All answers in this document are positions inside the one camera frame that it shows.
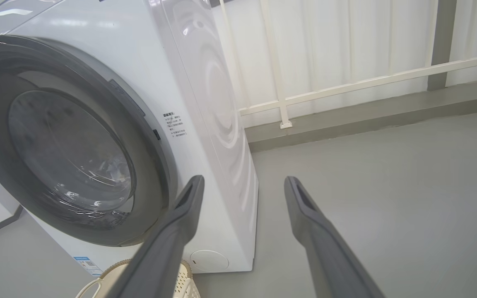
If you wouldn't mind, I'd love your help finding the cream plastic laundry basket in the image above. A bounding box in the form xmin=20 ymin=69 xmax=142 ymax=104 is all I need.
xmin=75 ymin=258 xmax=202 ymax=298

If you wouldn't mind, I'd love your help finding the white front-load washing machine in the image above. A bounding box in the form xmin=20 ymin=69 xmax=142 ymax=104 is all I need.
xmin=0 ymin=0 xmax=260 ymax=277

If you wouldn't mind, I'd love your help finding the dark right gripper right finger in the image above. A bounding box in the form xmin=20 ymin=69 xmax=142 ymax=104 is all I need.
xmin=284 ymin=175 xmax=386 ymax=298

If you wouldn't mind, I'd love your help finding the white curtain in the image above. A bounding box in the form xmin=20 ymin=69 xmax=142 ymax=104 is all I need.
xmin=212 ymin=0 xmax=477 ymax=129

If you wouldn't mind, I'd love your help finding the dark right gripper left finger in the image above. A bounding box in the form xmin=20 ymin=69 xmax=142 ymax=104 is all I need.
xmin=106 ymin=175 xmax=205 ymax=298

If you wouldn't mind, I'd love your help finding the white metal railing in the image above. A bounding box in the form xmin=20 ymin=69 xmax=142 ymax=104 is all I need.
xmin=219 ymin=0 xmax=477 ymax=130

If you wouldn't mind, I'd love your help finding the blue energy label sticker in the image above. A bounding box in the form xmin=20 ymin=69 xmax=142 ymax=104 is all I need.
xmin=73 ymin=256 xmax=104 ymax=277

